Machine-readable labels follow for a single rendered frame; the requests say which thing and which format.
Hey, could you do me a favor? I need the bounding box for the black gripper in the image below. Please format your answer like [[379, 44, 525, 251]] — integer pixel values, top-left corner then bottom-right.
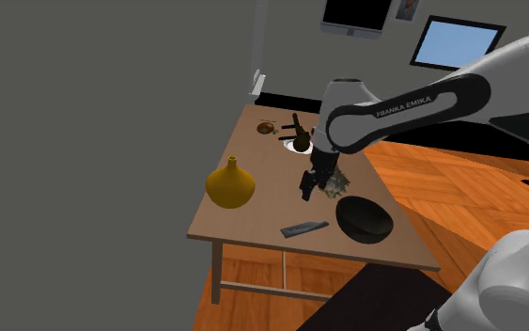
[[298, 146, 341, 203]]

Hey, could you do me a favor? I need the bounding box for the green speckled clump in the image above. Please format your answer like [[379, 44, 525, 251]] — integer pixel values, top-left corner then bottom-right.
[[322, 166, 351, 200]]

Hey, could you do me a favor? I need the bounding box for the white plate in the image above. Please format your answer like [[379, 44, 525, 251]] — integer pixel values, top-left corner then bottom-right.
[[282, 137, 315, 156]]

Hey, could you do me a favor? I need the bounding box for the wooden table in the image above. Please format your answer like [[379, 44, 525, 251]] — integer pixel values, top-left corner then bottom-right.
[[185, 103, 443, 306]]

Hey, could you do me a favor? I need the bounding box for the dark brown bottle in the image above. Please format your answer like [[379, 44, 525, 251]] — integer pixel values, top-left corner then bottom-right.
[[290, 112, 312, 153]]

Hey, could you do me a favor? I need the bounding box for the black bowl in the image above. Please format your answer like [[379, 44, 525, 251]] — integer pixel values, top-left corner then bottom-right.
[[335, 195, 396, 245]]

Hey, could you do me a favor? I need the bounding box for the brown round fruit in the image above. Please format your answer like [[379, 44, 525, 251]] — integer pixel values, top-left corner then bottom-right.
[[256, 119, 279, 136]]

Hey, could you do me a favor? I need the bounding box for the yellow round vase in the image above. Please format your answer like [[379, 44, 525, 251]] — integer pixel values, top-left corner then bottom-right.
[[204, 155, 257, 210]]

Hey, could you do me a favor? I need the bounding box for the dark robot stand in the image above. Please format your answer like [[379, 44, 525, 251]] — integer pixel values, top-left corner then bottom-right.
[[294, 262, 454, 331]]

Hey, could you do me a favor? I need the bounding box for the black framed window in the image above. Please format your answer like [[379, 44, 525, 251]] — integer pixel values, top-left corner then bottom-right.
[[409, 14, 507, 72]]

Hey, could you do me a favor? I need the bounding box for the black screen with grey frame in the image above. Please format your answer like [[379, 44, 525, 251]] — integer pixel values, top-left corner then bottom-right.
[[319, 0, 393, 39]]

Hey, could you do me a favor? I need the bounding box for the small wall picture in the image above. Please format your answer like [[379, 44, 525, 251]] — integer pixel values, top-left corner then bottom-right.
[[395, 0, 420, 23]]

